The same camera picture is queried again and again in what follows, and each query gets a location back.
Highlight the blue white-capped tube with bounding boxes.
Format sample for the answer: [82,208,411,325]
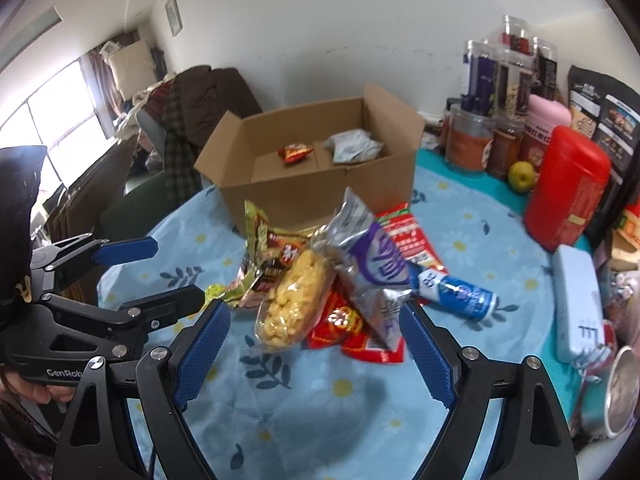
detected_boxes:
[407,262,499,322]

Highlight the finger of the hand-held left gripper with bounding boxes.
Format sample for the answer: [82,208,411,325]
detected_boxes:
[32,233,159,282]
[110,284,208,334]

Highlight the black-label clear jar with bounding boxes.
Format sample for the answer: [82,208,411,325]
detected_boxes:
[530,36,559,101]

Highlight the dark green chair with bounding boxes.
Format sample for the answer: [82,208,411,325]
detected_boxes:
[99,172,222,242]

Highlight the person's patterned clothing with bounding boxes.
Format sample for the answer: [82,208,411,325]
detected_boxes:
[0,400,62,480]

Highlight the cream cloth bundle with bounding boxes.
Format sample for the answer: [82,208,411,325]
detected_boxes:
[101,39,156,99]

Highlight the purple-label clear jar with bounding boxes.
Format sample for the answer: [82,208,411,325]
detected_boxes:
[460,39,501,114]

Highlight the flat red green-striped packet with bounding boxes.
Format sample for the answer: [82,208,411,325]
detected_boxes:
[375,203,449,306]

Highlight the plaid cloth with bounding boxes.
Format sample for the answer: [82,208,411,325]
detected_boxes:
[159,84,202,182]

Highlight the clear yellow puffed snack packet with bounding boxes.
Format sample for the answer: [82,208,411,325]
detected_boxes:
[254,247,336,354]

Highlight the white cable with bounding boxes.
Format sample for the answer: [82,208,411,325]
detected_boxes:
[575,345,614,387]

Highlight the red plastic container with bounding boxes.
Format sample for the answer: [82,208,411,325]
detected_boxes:
[523,125,612,254]

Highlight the black printed bag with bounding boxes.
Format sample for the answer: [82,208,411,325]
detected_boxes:
[567,64,640,257]

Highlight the framed wall picture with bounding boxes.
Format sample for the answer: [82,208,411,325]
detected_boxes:
[164,0,181,37]

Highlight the window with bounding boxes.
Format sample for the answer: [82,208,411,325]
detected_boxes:
[0,57,117,196]

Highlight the white power strip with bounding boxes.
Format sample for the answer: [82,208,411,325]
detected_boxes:
[551,243,606,365]

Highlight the gold green snack packet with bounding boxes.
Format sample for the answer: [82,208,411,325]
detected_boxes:
[202,199,313,313]

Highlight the small red snack packet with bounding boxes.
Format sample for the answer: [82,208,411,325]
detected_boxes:
[278,143,315,166]

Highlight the dark brown jar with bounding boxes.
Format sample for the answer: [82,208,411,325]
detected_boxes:
[487,127,524,181]

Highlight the large brown cardboard box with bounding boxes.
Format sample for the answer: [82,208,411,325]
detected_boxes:
[194,81,426,239]

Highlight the clear jar red contents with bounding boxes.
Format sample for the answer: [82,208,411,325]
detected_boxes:
[501,14,534,54]

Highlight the metal tin can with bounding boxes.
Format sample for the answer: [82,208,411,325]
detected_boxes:
[575,345,640,438]

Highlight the person's left hand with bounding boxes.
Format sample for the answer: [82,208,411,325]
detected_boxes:
[0,367,76,406]

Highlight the red gold-print snack packet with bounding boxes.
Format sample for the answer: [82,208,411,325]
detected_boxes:
[307,290,406,365]

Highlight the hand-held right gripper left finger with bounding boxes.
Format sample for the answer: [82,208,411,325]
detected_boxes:
[50,298,233,480]

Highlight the green apple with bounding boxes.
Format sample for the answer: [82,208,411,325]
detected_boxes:
[507,160,539,195]

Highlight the silver purple snack packet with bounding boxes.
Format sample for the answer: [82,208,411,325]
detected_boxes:
[310,187,416,351]

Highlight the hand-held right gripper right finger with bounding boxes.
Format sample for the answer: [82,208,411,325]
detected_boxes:
[399,302,577,480]

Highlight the clear jar of beans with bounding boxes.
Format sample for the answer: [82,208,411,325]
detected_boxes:
[492,49,534,134]

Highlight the pink-lidded jar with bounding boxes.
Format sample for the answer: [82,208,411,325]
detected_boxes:
[519,93,572,172]

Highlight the dark brown jacket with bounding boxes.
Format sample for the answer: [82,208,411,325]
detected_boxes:
[170,64,264,128]

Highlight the grey crumpled snack packet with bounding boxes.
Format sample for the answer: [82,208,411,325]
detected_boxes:
[324,129,385,166]

